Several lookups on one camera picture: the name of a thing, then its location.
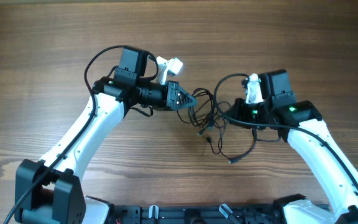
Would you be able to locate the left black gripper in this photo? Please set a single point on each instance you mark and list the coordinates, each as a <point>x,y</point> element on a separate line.
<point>171,87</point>

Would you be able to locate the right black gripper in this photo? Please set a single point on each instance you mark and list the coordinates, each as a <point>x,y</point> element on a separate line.
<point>238,109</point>

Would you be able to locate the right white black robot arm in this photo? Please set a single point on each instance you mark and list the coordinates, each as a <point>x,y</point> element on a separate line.
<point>270,102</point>

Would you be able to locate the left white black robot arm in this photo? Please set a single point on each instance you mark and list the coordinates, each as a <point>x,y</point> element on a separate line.
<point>49,190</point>

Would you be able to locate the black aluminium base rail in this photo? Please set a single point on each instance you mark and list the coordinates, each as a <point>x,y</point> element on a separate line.
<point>247,214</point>

